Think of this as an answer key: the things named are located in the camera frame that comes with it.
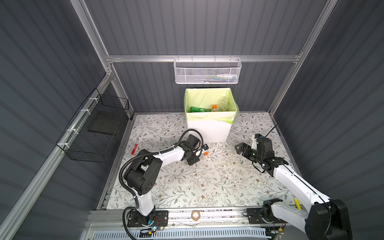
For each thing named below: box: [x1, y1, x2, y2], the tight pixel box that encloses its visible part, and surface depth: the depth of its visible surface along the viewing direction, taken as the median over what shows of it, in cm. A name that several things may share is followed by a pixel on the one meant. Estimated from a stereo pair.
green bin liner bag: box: [184, 88, 240, 125], surface depth 93 cm
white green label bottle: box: [217, 96, 229, 112], surface depth 96 cm
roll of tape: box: [191, 210, 201, 222], surface depth 76 cm
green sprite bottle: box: [190, 106, 211, 113], surface depth 101 cm
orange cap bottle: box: [203, 151, 211, 164], surface depth 96 cm
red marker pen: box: [131, 135, 142, 155], surface depth 104 cm
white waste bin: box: [184, 88, 238, 143], surface depth 93 cm
